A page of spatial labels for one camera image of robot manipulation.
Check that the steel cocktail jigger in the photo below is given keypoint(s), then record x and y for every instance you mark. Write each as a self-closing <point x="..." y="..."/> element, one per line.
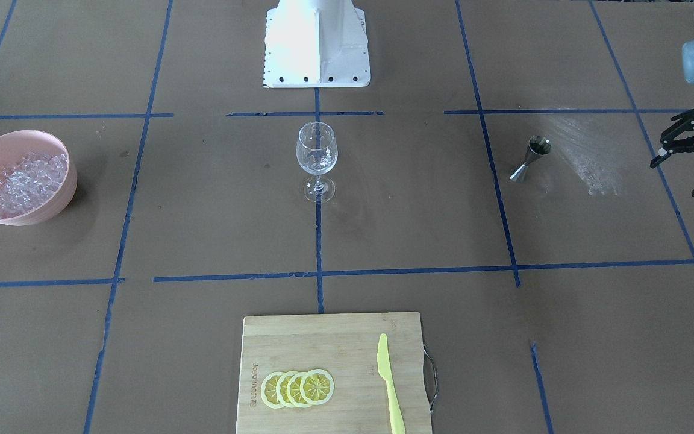
<point x="538" y="147"/>

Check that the clear wine glass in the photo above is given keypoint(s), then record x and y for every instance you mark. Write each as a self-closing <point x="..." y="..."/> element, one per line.
<point x="317" y="154"/>

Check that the pile of clear ice cubes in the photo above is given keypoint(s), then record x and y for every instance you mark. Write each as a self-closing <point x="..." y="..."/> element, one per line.
<point x="31" y="182"/>

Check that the bamboo cutting board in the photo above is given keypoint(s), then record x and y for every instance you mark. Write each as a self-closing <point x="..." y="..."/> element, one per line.
<point x="345" y="345"/>

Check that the yellow plastic knife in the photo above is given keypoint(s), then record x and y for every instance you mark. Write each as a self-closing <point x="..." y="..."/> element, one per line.
<point x="396" y="422"/>

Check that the lemon slice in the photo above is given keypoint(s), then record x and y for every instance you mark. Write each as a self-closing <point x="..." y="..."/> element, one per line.
<point x="269" y="393"/>
<point x="317" y="387"/>
<point x="295" y="395"/>
<point x="282" y="391"/>

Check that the pink bowl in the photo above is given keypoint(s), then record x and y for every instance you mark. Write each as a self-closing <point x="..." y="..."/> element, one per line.
<point x="12" y="147"/>

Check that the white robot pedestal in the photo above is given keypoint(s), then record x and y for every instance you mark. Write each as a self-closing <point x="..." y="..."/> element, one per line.
<point x="316" y="44"/>

